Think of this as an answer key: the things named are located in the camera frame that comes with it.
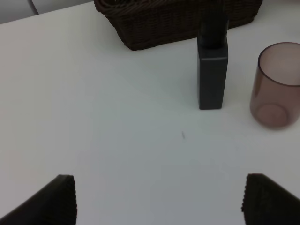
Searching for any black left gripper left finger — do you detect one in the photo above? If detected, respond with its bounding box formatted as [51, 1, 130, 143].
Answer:
[0, 174, 77, 225]

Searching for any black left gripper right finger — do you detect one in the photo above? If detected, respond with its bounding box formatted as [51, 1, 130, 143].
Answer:
[241, 173, 300, 225]

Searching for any translucent pink plastic cup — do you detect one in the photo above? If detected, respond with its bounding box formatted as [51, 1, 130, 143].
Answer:
[250, 42, 300, 129]

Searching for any dark green pump bottle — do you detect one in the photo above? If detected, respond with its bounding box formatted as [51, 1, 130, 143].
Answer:
[197, 0, 229, 110]

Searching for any dark brown wicker basket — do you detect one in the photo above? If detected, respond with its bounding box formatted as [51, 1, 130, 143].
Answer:
[94, 0, 262, 51]

